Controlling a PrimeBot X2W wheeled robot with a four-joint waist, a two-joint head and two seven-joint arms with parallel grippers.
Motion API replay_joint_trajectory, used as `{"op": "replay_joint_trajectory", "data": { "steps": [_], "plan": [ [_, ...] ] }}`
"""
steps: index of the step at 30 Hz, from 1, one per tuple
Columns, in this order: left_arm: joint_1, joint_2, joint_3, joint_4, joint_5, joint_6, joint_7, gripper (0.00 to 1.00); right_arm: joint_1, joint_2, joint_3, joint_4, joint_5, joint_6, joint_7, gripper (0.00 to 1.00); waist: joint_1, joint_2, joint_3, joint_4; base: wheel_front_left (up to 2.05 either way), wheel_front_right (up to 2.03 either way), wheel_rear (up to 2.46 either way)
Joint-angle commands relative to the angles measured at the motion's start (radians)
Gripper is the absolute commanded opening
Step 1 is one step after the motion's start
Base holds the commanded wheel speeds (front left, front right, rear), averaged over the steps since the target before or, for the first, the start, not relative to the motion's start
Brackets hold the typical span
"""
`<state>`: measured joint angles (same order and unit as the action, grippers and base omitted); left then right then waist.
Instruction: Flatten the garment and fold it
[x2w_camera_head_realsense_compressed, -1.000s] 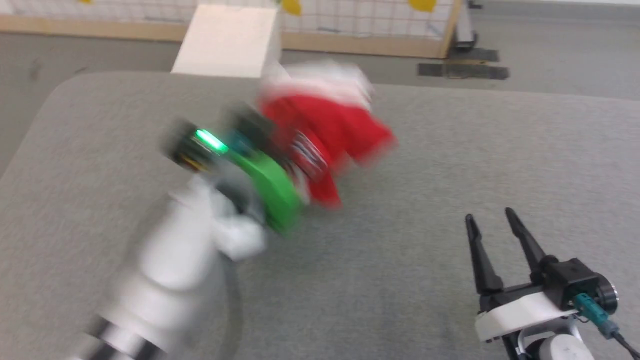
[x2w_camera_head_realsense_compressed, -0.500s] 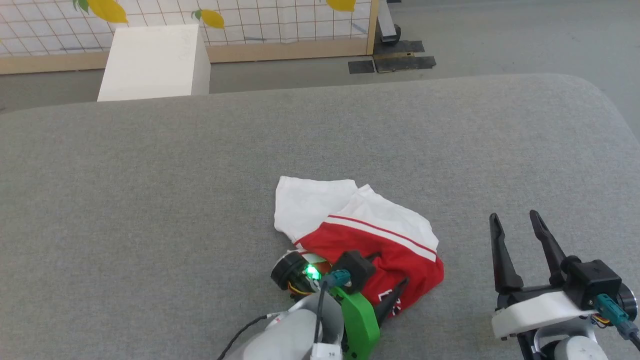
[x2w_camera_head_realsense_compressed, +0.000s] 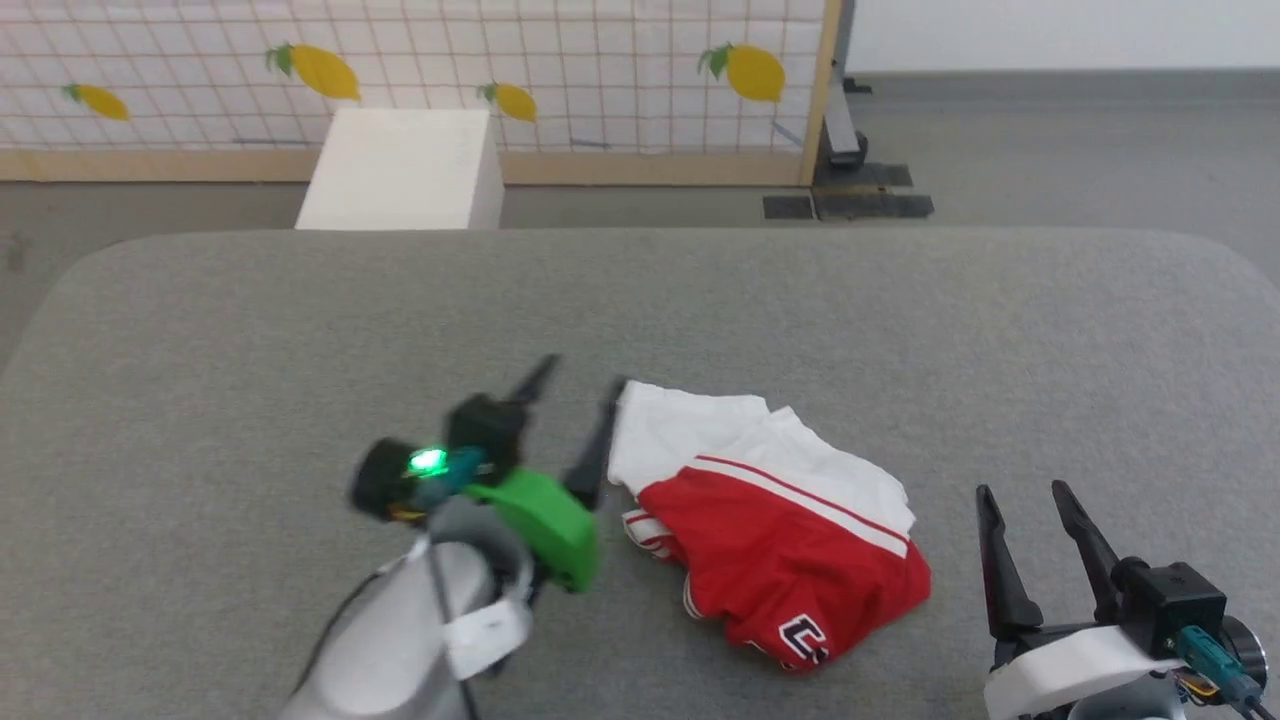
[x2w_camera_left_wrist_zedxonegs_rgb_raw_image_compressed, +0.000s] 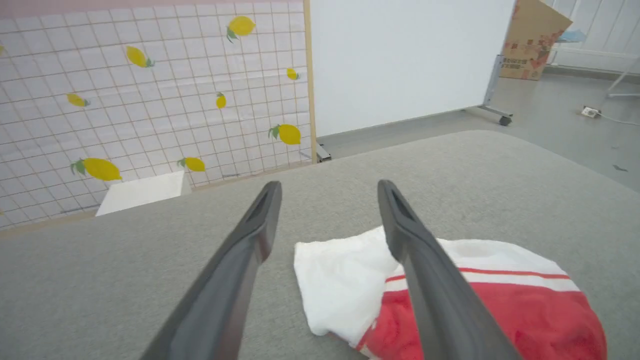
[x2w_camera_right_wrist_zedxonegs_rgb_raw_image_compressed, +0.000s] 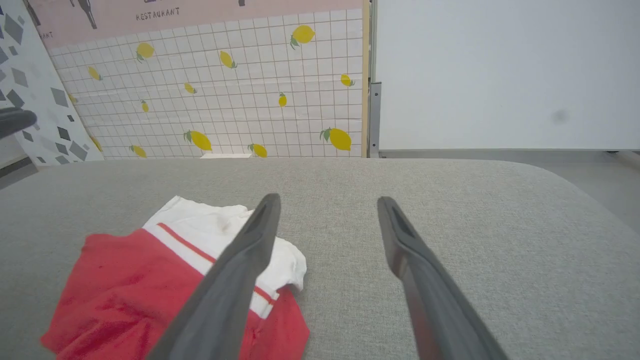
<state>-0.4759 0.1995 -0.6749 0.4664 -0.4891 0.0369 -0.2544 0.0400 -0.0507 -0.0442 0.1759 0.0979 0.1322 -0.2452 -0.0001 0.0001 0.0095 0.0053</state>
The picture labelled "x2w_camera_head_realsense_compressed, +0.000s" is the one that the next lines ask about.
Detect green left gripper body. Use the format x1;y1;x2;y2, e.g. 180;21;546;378
466;468;601;594

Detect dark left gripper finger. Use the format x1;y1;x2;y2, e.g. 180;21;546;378
505;354;561;411
563;377;628;511

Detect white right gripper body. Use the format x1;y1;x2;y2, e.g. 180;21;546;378
985;620;1187;720

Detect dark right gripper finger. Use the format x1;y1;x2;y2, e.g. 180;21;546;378
1051;479;1125;624
976;484;1044;642

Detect red and white garment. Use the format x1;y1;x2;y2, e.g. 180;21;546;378
607;380;933;674

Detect black round left gripper motor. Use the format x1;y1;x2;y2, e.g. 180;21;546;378
348;438;421;523

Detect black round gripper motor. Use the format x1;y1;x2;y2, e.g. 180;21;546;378
1220;615;1270;693
348;438;421;523

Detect black round right gripper motor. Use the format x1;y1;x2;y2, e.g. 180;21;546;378
1220;615;1270;693

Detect grey fabric sofa cushion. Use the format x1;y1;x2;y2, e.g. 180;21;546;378
0;227;1280;720

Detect white box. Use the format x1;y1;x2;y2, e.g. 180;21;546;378
295;108;506;231

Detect large black floor plate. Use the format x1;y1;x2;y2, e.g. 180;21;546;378
812;163;936;222

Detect teal plug right camera cable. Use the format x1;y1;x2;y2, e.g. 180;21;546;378
1176;625;1266;720

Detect lemon print screen wooden frame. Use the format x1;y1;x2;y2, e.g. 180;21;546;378
0;0;843;187

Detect grey metal stand post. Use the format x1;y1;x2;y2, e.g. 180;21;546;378
820;0;873;167

